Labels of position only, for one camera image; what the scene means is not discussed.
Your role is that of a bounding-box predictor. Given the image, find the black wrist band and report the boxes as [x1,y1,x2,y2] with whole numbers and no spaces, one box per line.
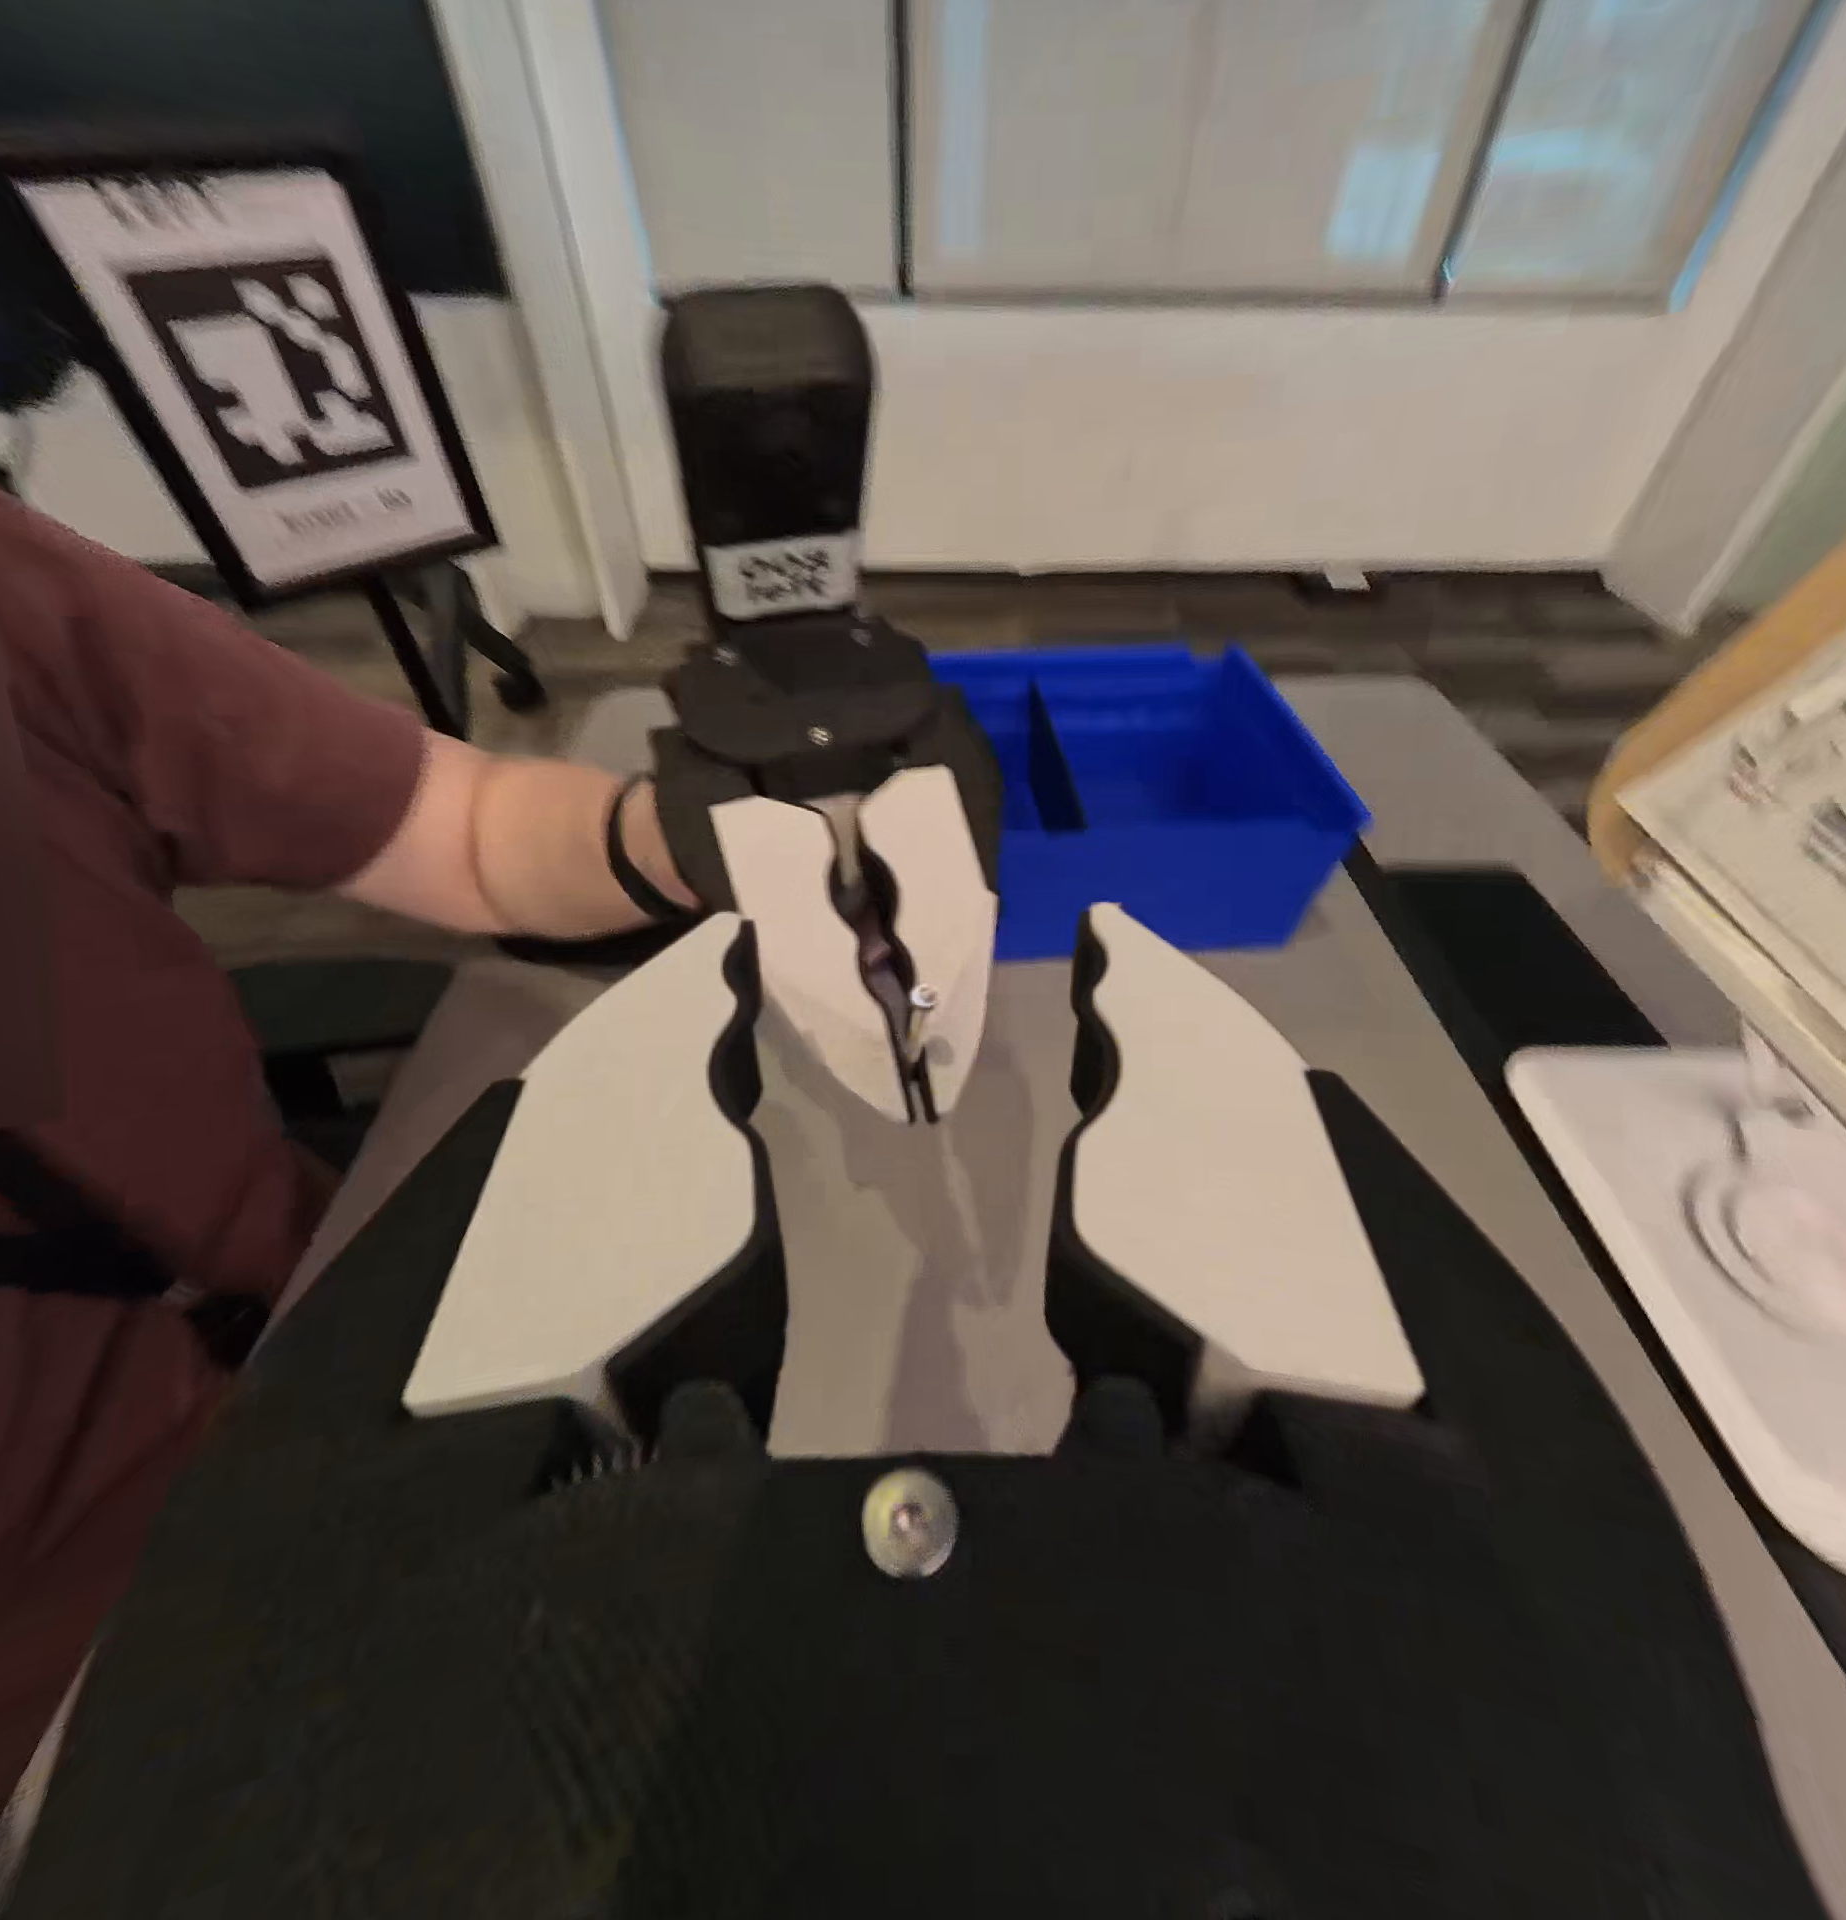
[604,769,703,924]

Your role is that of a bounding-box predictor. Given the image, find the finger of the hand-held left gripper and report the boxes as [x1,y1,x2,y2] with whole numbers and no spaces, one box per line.
[860,763,1004,1123]
[707,794,921,1123]

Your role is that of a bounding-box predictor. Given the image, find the white framed window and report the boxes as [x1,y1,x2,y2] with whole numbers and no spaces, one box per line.
[428,0,1846,317]

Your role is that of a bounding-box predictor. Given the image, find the framed marker sign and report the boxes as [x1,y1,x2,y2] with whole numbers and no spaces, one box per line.
[0,157,501,609]

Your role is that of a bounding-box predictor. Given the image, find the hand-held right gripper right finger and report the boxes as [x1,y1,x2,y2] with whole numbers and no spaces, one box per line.
[1042,899,1431,1449]

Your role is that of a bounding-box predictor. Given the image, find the black sign stand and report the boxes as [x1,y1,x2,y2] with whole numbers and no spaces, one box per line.
[360,554,553,740]

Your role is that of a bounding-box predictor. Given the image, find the papers on wooden table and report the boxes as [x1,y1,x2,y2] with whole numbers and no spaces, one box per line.
[1592,509,1846,1119]

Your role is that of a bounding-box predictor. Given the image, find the blue plastic bin with divider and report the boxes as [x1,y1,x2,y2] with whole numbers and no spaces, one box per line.
[926,642,1374,957]

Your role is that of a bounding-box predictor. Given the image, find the black body strap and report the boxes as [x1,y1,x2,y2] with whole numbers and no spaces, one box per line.
[0,1128,272,1370]

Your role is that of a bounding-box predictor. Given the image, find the dark desk pad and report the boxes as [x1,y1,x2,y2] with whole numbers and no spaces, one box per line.
[1372,862,1750,1082]

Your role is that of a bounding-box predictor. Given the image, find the person's left forearm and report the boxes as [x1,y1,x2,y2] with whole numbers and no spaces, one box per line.
[346,732,707,939]

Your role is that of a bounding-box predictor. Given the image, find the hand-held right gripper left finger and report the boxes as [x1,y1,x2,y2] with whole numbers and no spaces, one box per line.
[400,913,789,1454]

